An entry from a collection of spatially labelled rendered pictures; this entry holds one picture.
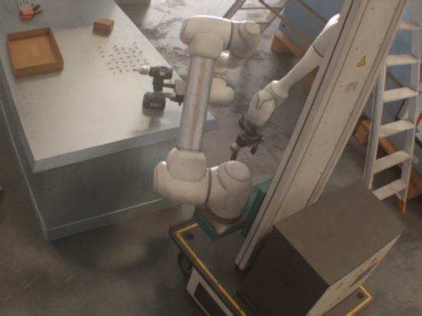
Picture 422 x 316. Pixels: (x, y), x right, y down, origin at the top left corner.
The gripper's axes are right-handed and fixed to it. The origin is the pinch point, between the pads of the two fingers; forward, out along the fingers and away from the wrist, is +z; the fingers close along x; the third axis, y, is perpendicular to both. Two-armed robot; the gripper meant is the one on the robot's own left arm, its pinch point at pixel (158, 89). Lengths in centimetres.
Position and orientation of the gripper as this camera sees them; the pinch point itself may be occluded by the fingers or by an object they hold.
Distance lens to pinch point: 245.0
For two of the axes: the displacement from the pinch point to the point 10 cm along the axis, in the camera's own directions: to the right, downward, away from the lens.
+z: -9.7, -1.0, -2.4
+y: -2.3, 7.2, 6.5
